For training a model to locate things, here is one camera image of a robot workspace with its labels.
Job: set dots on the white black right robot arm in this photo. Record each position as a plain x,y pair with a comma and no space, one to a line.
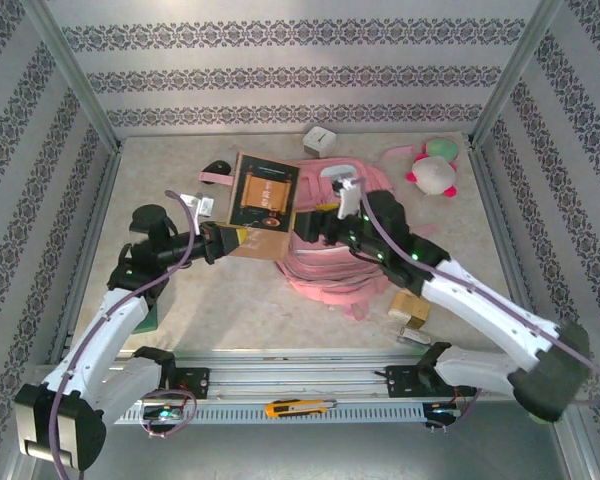
480,310

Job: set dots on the green book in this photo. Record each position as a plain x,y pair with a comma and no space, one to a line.
147,320

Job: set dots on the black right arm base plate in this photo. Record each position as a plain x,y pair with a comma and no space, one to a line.
400,382

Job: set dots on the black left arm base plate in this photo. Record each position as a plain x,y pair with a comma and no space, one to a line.
197,382

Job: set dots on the orange utility knife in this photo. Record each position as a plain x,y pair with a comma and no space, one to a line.
290,407

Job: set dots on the aluminium frame post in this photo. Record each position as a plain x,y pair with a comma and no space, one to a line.
512,75
75,75

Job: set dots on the black computer mouse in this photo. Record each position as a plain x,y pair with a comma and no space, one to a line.
217,166

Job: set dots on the white pink plush toy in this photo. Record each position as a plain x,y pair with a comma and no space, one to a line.
432,175

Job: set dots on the green pink plush toy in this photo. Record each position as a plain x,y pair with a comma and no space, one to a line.
442,147

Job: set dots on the tan wooden block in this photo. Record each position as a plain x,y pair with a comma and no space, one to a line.
405,305

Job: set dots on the aluminium mounting rail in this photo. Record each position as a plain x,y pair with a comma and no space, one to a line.
300,372

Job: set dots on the aluminium side rail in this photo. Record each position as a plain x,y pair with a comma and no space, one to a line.
500,210
96,210

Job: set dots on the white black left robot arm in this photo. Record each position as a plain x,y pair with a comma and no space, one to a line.
100,340

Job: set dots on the white cube clock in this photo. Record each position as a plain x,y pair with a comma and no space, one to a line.
320,141

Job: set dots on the pink backpack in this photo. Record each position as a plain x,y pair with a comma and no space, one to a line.
330,280

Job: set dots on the dark book with gold print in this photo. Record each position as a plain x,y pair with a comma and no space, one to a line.
265,195

